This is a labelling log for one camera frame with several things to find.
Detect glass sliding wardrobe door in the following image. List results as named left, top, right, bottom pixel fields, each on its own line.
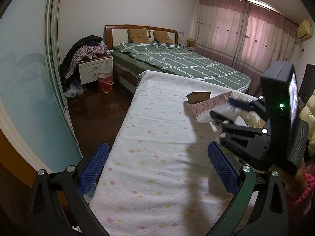
left=1, top=0, right=81, bottom=173

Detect brown pillow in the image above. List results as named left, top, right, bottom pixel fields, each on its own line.
left=153, top=30, right=173, bottom=44
left=127, top=28, right=149, bottom=43

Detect white dotted table sheet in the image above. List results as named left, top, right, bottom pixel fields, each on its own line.
left=89, top=70, right=262, bottom=236

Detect wall air conditioner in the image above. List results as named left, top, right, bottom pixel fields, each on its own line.
left=297, top=20, right=313, bottom=42

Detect pink strawberry carton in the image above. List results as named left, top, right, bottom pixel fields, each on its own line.
left=190, top=92, right=232, bottom=118

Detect pile of clothes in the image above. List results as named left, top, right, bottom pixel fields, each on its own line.
left=59, top=35, right=107, bottom=84

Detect pink window curtain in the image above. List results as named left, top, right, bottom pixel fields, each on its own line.
left=194, top=0, right=298, bottom=74

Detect tissue box on far nightstand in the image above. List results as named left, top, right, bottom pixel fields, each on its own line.
left=186, top=38, right=195, bottom=47

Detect white bedside nightstand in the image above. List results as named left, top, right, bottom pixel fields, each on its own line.
left=78, top=55, right=113, bottom=85

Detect wooden bed with green quilt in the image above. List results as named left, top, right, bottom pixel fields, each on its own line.
left=104, top=25, right=251, bottom=93

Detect red dotted garment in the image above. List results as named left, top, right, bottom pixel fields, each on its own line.
left=283, top=161, right=314, bottom=219

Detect small brown cardboard box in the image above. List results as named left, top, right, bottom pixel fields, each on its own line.
left=186, top=92, right=211, bottom=104

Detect right brown pillow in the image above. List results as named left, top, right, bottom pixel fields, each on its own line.
left=153, top=30, right=173, bottom=44

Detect left brown pillow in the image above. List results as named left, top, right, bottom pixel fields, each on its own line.
left=127, top=28, right=149, bottom=43

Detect plastic bags on floor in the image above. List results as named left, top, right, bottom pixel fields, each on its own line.
left=64, top=84, right=84, bottom=98

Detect red plastic bucket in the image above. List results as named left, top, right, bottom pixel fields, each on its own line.
left=97, top=73, right=114, bottom=93

